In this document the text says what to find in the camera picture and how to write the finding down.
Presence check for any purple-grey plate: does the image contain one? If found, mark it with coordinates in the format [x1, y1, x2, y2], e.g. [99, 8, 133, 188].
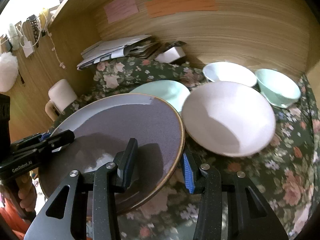
[39, 93, 185, 214]

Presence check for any large pink bowl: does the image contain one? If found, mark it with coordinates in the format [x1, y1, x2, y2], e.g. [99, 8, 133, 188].
[181, 81, 276, 158]

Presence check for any mint green plate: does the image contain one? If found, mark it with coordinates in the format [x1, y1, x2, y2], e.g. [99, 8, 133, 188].
[130, 80, 190, 113]

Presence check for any white-blue bowl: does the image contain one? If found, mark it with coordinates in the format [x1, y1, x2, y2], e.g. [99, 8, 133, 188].
[202, 62, 257, 87]

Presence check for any mint green bowl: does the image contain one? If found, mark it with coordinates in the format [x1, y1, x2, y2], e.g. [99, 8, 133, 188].
[255, 69, 301, 108]

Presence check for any orange sleeve forearm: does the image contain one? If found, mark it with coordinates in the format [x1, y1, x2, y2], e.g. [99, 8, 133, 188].
[1, 198, 31, 239]

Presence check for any person's left hand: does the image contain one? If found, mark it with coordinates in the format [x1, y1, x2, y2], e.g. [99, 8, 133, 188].
[1, 172, 37, 222]

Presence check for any white fluffy pompom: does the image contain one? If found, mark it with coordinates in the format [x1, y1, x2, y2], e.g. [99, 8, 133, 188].
[0, 52, 18, 93]

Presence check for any floral tablecloth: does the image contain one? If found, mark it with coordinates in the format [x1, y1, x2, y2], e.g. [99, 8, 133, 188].
[54, 57, 319, 239]

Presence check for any white charger plug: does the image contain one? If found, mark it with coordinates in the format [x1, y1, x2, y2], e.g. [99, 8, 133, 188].
[22, 39, 35, 58]

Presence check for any stack of papers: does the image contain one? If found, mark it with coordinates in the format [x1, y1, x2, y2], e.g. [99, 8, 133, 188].
[77, 35, 161, 70]

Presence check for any beaded headband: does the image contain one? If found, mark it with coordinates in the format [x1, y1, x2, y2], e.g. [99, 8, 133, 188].
[27, 15, 41, 48]

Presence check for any pink sticky note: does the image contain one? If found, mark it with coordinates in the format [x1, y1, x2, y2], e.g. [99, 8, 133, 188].
[104, 0, 139, 24]

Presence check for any orange sticky note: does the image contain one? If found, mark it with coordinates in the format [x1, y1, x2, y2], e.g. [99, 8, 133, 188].
[145, 0, 217, 18]

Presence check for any cream mug with handle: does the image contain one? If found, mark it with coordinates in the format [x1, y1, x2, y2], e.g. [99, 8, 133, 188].
[44, 79, 77, 121]

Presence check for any white cable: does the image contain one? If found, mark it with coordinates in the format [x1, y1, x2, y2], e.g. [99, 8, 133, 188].
[47, 32, 66, 69]

